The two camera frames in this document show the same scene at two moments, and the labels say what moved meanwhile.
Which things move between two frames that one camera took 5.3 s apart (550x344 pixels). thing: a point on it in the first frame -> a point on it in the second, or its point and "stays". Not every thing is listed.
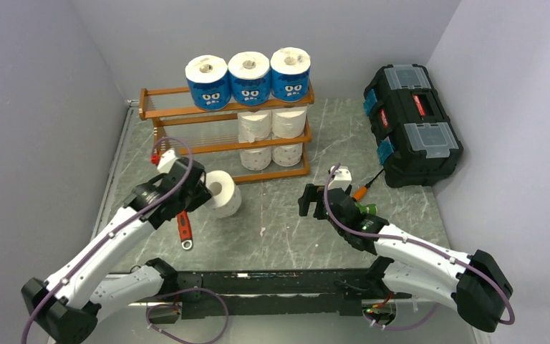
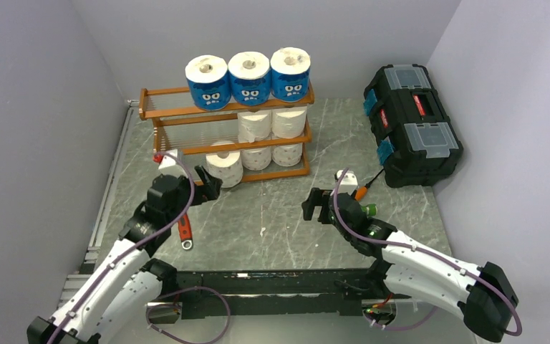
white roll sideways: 288,122 stays
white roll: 227,198 -> 226,166
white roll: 252,125 stays
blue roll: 208,82 stays
